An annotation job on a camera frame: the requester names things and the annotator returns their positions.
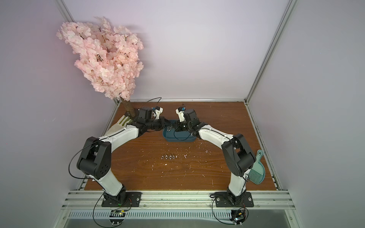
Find teal plastic dustpan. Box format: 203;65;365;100
249;150;266;185

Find small circuit board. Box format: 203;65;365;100
109;210;126;227
230;208;248;225

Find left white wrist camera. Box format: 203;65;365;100
152;106;163;120

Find white green work glove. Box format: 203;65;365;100
108;115;133;133

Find aluminium front rail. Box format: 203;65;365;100
61;190;295;210

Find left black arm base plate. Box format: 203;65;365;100
102;192;142;208

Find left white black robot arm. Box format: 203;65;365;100
77;106;167;198

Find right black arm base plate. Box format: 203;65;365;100
210;192;254;208

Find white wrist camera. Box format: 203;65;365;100
152;106;163;120
176;106;186;123

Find left small circuit board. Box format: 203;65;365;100
109;210;126;227

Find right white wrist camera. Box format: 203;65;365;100
176;106;186;123

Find right small circuit board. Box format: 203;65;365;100
230;208;248;225

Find pink artificial blossom tree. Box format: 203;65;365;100
56;17;144;109

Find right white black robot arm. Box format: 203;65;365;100
176;107;256;198

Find teal plastic storage box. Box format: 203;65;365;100
163;120;196;143

